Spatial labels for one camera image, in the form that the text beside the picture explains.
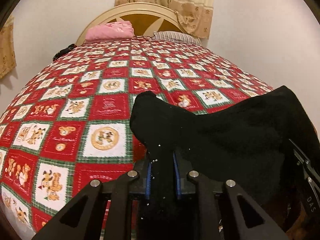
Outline black pants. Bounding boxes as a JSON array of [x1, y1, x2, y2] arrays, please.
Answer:
[[130, 86, 319, 239]]

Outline red checkered bedspread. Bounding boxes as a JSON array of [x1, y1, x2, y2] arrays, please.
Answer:
[[1, 37, 272, 239]]

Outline small black item on bed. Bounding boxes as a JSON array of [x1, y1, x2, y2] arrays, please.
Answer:
[[53, 43, 77, 62]]

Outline pink folded blanket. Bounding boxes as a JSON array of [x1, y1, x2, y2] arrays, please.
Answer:
[[85, 21, 134, 42]]

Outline grey striped pillow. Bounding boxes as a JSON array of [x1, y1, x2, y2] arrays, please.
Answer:
[[152, 31, 202, 46]]

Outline cream wooden headboard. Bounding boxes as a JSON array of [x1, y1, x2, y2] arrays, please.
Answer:
[[75, 2, 186, 46]]

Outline beige curtain on side wall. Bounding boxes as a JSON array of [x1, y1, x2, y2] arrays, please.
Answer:
[[0, 15, 16, 79]]

